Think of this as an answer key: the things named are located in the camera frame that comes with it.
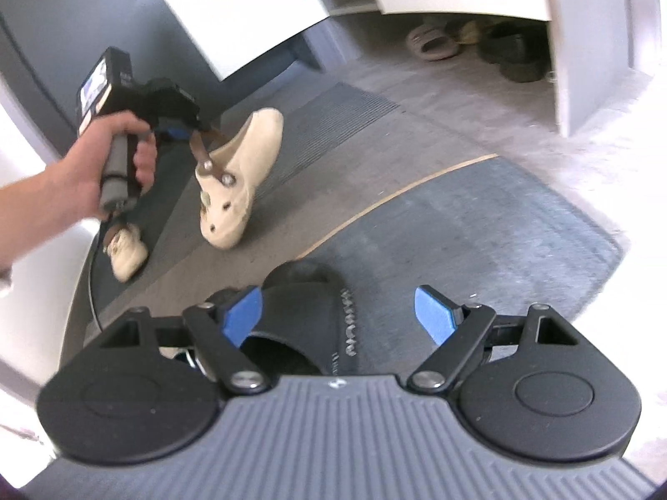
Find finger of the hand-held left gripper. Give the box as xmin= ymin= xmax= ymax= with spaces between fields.
xmin=155 ymin=122 xmax=213 ymax=143

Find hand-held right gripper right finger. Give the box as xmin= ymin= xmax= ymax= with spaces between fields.
xmin=407 ymin=285 xmax=582 ymax=395

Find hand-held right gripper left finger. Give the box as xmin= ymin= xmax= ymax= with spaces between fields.
xmin=94 ymin=285 xmax=270 ymax=395

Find black slide sandal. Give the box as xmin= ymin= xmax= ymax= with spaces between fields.
xmin=206 ymin=260 xmax=368 ymax=377

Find cream clog with brown strap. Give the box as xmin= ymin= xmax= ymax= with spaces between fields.
xmin=103 ymin=220 xmax=150 ymax=283
xmin=194 ymin=108 xmax=285 ymax=251

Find shoe cabinet with grey shelves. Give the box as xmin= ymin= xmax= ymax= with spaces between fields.
xmin=299 ymin=0 xmax=639 ymax=139

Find person's left forearm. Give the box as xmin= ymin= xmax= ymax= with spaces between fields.
xmin=0 ymin=164 xmax=66 ymax=285

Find dark shoes under cabinet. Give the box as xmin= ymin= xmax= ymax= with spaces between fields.
xmin=476 ymin=20 xmax=547 ymax=84

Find person's left hand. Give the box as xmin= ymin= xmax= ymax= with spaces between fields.
xmin=44 ymin=113 xmax=158 ymax=220

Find grey floor mat tan edge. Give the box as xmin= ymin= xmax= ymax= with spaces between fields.
xmin=289 ymin=153 xmax=627 ymax=378

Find beige sandals under cabinet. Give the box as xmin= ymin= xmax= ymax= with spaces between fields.
xmin=405 ymin=22 xmax=463 ymax=62

